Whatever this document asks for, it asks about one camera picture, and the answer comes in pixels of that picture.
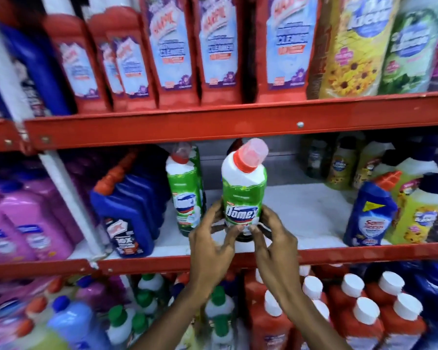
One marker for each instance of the person's left hand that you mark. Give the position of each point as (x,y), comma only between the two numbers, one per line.
(208,251)

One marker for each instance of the person's right hand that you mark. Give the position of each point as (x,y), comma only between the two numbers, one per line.
(279,262)

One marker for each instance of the person's left thumb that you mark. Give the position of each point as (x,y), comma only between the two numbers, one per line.
(233,237)

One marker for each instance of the person's right thumb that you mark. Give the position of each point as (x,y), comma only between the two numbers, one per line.
(257,241)

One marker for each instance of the green white toilet cleaner bottle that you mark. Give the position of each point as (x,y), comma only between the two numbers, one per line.
(196,160)
(242,193)
(184,185)

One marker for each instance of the person's right forearm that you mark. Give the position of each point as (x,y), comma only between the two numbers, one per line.
(310,328)

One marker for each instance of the white shelf board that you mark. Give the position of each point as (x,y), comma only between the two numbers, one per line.
(306,211)

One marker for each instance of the red lower shelf beam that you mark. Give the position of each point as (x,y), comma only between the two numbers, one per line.
(350,253)

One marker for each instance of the dark cleaner bottle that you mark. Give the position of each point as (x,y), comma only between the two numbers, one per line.
(315,158)

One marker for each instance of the row of dark blue bottles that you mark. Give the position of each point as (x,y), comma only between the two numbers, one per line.
(131,211)

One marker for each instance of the group of white green-capped bottles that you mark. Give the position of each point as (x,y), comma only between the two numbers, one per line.
(146,309)

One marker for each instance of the long red shelf beam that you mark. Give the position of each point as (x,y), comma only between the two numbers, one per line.
(241,122)

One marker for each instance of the blue bottle with orange cap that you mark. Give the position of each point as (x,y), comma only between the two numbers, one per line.
(372,215)

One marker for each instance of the group of red white-capped bottles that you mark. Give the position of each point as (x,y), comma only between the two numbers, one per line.
(361,317)

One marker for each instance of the group of yellow floor cleaners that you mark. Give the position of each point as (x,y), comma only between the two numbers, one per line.
(416,207)

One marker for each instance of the light blue cleaner bottle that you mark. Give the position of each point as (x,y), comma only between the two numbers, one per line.
(76,324)

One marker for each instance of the row of red cleaner bottles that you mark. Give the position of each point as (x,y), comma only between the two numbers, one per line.
(171,50)

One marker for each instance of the group of pink cleaner bottles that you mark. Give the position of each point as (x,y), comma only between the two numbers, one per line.
(25,222)

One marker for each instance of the yellow floral floor cleaner bottle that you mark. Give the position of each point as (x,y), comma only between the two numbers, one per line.
(357,50)

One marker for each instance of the group of mixed pastel bottles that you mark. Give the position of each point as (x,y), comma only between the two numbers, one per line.
(18,313)

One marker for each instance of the green label floor cleaner bottle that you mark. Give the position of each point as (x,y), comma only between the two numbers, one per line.
(410,50)

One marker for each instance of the short red shelf beam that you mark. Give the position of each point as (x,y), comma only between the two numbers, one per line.
(2,136)

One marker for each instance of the white shelf upright post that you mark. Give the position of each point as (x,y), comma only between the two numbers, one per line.
(69,193)

